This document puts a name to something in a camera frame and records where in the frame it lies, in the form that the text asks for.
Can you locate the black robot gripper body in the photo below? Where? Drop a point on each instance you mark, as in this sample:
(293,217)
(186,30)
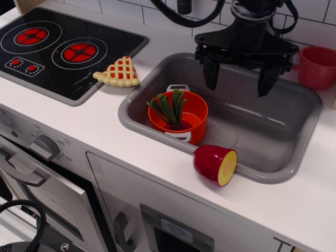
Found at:
(245,44)

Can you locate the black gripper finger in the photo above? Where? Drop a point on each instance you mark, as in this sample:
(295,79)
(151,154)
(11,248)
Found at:
(267,79)
(210,71)

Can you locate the purple toy beet green leaves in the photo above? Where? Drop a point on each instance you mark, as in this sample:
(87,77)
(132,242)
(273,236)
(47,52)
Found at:
(170,110)

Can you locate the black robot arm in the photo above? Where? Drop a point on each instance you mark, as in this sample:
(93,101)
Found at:
(262,11)

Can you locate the grey plastic toy sink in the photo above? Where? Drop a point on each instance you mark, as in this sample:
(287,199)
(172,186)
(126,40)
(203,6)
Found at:
(270,134)

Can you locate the red plastic cup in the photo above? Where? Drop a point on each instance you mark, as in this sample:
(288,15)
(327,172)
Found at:
(316,69)

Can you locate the black faucet spout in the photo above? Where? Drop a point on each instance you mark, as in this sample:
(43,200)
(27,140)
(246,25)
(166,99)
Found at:
(184,7)

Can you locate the toy lattice pie slice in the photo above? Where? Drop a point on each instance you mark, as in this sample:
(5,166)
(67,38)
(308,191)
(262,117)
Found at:
(119,74)

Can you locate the halved red toy fruit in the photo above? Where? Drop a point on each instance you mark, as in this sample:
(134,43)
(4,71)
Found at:
(215,163)

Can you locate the white toy cabinet door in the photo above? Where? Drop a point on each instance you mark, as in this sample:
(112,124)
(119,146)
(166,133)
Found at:
(162,219)

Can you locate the black toy stove top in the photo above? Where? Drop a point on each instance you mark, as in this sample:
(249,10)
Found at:
(56,55)

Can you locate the grey oven knob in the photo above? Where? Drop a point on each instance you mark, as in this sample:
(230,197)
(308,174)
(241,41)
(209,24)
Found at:
(45,147)

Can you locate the grey cabinet door handle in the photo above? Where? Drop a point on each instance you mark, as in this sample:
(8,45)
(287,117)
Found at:
(120,223)

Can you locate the toy oven door with handle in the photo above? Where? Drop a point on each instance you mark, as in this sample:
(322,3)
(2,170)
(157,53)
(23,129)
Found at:
(64,203)

